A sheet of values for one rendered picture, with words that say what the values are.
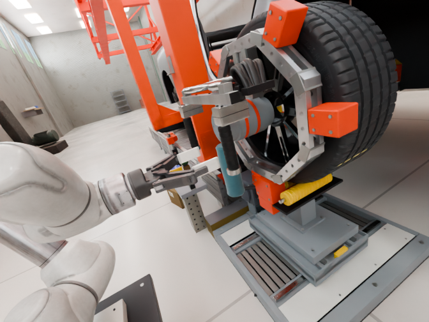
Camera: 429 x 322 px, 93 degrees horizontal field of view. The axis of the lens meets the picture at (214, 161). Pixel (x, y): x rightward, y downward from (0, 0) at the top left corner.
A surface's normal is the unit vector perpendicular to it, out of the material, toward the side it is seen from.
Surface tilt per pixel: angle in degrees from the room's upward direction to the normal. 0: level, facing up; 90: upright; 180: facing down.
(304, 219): 90
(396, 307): 0
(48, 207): 127
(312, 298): 0
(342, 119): 90
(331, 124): 90
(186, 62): 90
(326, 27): 48
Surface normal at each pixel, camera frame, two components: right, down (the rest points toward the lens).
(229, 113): 0.42, 0.25
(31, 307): -0.27, -0.86
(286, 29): 0.49, 0.72
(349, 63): 0.30, -0.10
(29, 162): 0.83, -0.45
